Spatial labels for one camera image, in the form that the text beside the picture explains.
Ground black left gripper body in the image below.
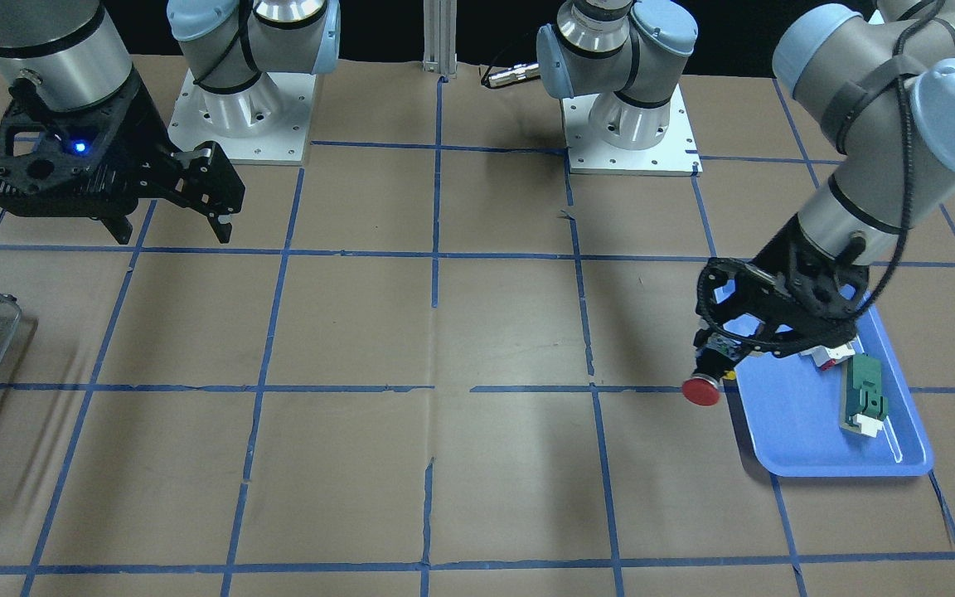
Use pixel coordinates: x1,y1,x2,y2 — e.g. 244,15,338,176
710,216,870,357

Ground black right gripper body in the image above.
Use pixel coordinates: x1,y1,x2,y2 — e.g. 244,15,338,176
0,70,185,223

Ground red emergency stop button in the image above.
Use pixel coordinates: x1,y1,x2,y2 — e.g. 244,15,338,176
680,363,736,405

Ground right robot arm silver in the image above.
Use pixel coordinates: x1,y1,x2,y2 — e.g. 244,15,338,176
0,1,341,245

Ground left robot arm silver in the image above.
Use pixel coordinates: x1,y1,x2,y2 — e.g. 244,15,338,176
537,1,955,379

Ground white circuit breaker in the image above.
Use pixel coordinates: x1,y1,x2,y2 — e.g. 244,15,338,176
800,337,859,371

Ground blue plastic tray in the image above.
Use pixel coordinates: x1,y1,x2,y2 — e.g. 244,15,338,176
734,308,933,478

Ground green and white connector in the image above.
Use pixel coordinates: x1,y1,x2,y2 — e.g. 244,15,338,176
839,354,890,438

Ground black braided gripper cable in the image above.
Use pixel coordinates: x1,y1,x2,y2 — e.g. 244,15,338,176
695,0,943,359

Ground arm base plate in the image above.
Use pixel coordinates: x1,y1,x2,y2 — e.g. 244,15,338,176
560,86,702,177
167,72,319,166

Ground aluminium frame post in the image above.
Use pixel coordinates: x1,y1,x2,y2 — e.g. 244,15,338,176
422,0,458,79

